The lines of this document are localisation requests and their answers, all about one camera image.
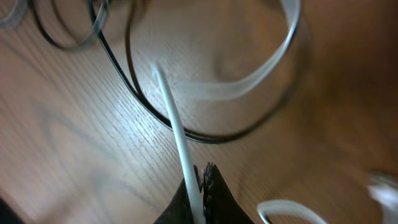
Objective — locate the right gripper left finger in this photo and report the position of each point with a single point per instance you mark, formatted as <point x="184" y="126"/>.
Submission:
<point x="178" y="211"/>

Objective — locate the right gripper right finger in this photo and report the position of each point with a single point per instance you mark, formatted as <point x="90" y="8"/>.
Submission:
<point x="219" y="203"/>

